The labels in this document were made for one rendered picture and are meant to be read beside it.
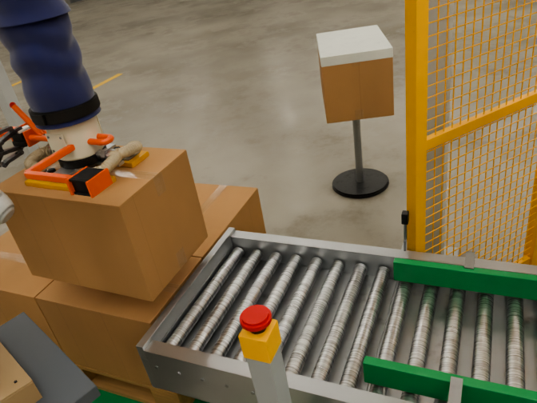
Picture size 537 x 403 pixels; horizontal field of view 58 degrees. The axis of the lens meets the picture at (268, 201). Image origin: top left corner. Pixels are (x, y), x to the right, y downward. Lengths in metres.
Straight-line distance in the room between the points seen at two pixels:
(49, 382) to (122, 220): 0.50
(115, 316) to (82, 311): 0.17
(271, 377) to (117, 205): 0.74
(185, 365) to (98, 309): 0.54
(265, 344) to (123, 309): 1.03
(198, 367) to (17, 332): 0.59
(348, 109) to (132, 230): 1.72
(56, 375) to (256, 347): 0.68
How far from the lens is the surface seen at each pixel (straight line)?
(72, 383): 1.52
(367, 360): 1.48
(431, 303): 1.78
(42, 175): 1.58
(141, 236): 1.66
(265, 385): 1.19
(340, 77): 2.90
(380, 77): 2.93
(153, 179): 1.68
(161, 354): 1.69
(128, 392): 2.43
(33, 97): 1.71
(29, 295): 2.32
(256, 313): 1.07
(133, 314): 1.96
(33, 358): 1.66
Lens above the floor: 1.77
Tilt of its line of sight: 31 degrees down
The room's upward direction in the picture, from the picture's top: 10 degrees counter-clockwise
